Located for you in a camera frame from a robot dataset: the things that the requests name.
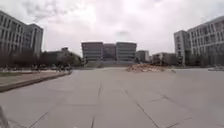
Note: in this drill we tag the twin-block grey building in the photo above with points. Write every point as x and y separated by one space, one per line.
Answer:
93 51

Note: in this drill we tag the small grey building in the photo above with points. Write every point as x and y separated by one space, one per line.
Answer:
142 56

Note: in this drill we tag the pile of rubble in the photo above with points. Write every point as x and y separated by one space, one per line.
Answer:
146 68

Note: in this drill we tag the grey paved plaza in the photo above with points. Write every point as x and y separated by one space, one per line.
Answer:
110 100

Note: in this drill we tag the low dark building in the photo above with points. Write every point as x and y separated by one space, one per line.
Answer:
63 55

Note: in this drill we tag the low grey building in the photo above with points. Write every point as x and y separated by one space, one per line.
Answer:
165 58

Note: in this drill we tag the raised kerbed bed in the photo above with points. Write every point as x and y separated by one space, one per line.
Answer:
26 79

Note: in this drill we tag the pale building with many windows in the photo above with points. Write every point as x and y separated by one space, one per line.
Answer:
206 36

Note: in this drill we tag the grey building with window grid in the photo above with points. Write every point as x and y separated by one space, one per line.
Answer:
16 33

